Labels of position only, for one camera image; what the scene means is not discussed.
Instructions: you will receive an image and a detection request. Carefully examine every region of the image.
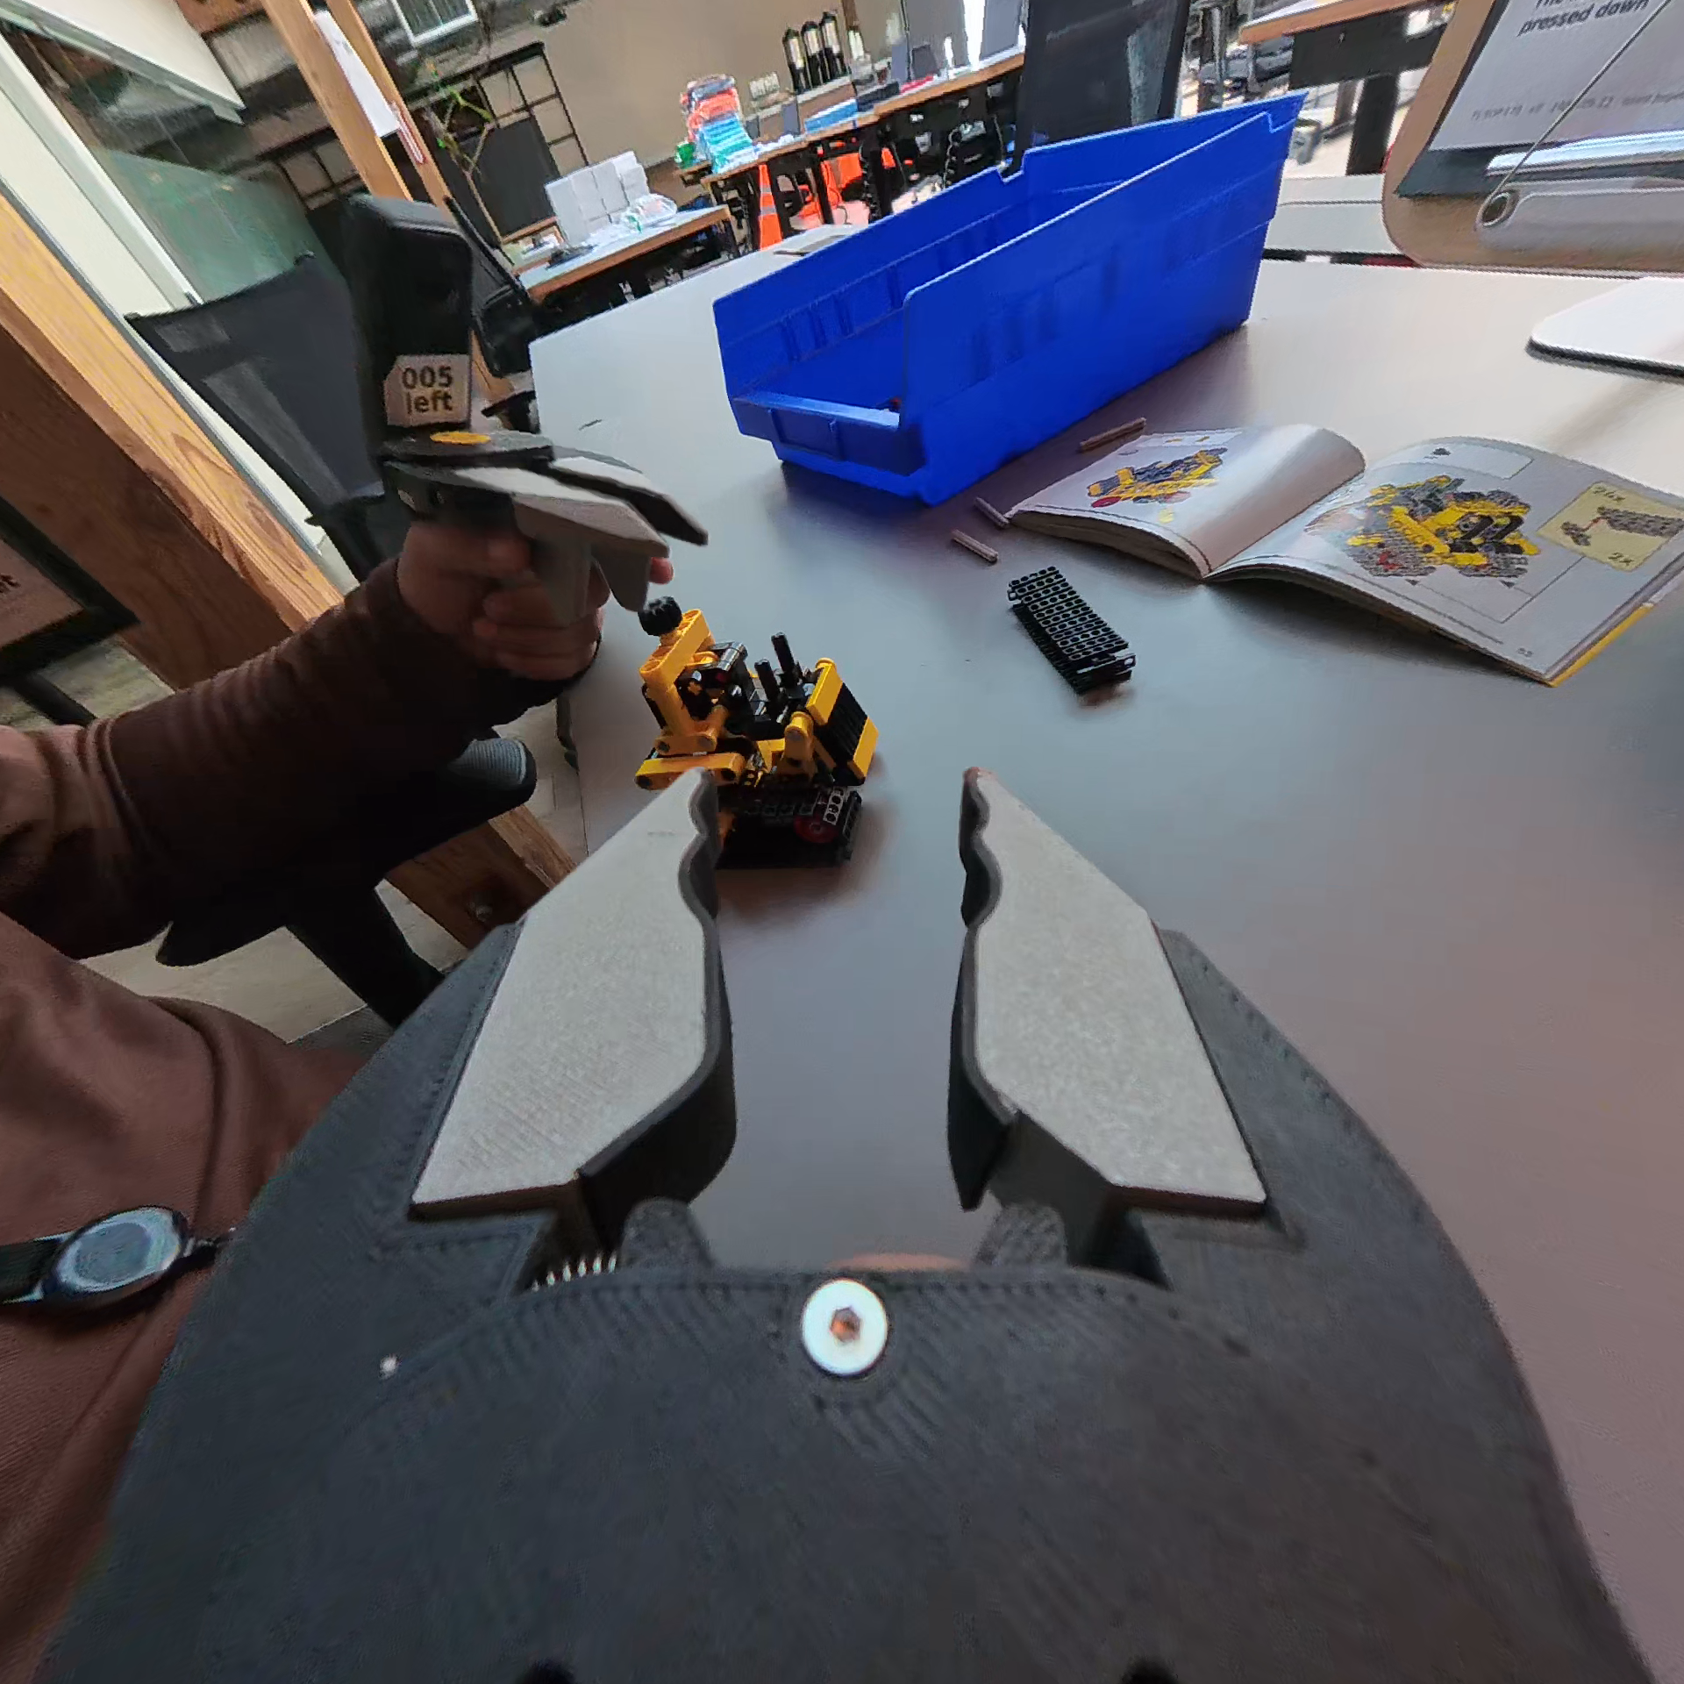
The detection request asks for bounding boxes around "slanted wooden beam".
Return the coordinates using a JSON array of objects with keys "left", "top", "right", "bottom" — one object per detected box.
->
[{"left": 0, "top": 196, "right": 580, "bottom": 952}]

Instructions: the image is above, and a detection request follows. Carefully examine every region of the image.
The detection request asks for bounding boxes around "stack of white boxes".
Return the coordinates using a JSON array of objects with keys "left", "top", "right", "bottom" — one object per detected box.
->
[{"left": 544, "top": 156, "right": 650, "bottom": 239}]

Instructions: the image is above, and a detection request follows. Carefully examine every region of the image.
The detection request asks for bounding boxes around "person's brown shirt torso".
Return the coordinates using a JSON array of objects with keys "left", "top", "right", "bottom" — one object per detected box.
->
[{"left": 0, "top": 913, "right": 374, "bottom": 1652}]

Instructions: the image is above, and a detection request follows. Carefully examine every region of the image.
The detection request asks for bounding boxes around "person's left forearm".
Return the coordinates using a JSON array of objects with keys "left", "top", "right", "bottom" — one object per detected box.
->
[{"left": 0, "top": 557, "right": 586, "bottom": 962}]

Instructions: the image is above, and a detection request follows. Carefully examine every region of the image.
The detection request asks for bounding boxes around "row of black bottles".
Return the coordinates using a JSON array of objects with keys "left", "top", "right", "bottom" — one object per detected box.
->
[{"left": 781, "top": 11, "right": 851, "bottom": 93}]

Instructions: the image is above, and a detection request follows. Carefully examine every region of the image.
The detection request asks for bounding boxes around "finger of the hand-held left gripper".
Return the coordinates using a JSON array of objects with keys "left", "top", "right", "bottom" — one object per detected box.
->
[
  {"left": 448, "top": 468, "right": 709, "bottom": 597},
  {"left": 488, "top": 439, "right": 647, "bottom": 496}
]

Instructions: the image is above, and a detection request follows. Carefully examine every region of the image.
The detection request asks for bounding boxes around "black mesh office chair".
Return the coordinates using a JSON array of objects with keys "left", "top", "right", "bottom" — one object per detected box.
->
[{"left": 129, "top": 196, "right": 544, "bottom": 1029}]

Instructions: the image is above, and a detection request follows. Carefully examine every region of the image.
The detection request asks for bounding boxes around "blue plastic bin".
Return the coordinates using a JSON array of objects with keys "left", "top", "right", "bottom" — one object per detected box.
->
[{"left": 712, "top": 90, "right": 1305, "bottom": 508}]

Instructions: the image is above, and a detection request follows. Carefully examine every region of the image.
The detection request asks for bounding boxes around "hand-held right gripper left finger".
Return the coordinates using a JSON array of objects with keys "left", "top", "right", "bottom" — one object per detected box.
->
[{"left": 410, "top": 770, "right": 735, "bottom": 1239}]

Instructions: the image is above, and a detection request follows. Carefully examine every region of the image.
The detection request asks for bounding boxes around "person's left hand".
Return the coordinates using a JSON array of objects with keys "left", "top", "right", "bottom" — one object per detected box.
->
[{"left": 395, "top": 522, "right": 675, "bottom": 680}]

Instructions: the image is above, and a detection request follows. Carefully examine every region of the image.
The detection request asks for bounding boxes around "colourful stack of packets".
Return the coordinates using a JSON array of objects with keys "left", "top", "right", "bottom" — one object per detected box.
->
[{"left": 681, "top": 72, "right": 755, "bottom": 167}]

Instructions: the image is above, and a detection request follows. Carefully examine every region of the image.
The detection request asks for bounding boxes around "black lego track strip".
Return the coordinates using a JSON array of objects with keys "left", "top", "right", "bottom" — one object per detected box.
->
[{"left": 1007, "top": 564, "right": 1138, "bottom": 694}]

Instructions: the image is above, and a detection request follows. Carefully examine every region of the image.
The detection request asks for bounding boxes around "silver monitor stand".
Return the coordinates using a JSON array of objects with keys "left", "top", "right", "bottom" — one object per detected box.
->
[{"left": 1472, "top": 130, "right": 1684, "bottom": 384}]

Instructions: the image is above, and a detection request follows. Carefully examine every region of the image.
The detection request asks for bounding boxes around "lego instruction booklet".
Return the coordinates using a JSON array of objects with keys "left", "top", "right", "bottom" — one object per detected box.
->
[{"left": 1004, "top": 422, "right": 1684, "bottom": 688}]

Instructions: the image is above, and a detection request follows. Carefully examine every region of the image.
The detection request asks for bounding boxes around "wooden rimmed sign board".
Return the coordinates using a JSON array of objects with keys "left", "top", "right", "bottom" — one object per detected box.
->
[{"left": 1380, "top": 0, "right": 1684, "bottom": 272}]

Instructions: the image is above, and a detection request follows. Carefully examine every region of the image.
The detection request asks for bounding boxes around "black wire grid shelf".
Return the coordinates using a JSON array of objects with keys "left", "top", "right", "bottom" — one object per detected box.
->
[{"left": 432, "top": 46, "right": 590, "bottom": 239}]

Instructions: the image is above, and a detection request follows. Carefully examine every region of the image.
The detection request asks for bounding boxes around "upright wooden post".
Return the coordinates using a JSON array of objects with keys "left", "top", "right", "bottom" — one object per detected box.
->
[{"left": 254, "top": 0, "right": 454, "bottom": 203}]

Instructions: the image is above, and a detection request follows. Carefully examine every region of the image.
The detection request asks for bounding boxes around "yellow lego bulldozer model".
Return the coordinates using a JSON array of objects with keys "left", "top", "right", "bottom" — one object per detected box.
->
[{"left": 635, "top": 597, "right": 879, "bottom": 870}]

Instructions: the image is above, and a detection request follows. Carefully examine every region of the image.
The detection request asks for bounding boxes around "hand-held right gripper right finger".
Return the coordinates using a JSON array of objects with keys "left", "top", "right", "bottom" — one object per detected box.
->
[{"left": 947, "top": 768, "right": 1268, "bottom": 1262}]

